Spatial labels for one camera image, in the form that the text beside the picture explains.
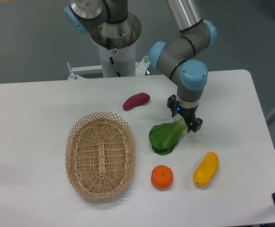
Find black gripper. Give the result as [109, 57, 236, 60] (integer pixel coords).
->
[167, 94, 203, 133]

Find green bok choy toy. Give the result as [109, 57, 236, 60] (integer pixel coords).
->
[148, 118, 187, 156]

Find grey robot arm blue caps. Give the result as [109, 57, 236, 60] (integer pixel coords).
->
[64, 0, 217, 132]

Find purple sweet potato toy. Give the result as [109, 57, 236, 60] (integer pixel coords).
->
[123, 92, 151, 111]

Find yellow mango toy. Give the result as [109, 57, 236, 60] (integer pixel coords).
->
[193, 151, 219, 187]

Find orange tangerine toy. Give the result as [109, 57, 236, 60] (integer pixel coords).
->
[151, 165, 174, 190]

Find woven wicker basket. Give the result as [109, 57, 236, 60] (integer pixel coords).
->
[65, 112, 135, 200]

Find black cable on pedestal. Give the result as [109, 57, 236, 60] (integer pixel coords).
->
[106, 37, 122, 78]

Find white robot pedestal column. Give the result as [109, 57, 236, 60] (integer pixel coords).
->
[93, 41, 136, 78]

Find white base frame with bolts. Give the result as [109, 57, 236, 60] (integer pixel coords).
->
[66, 55, 153, 80]

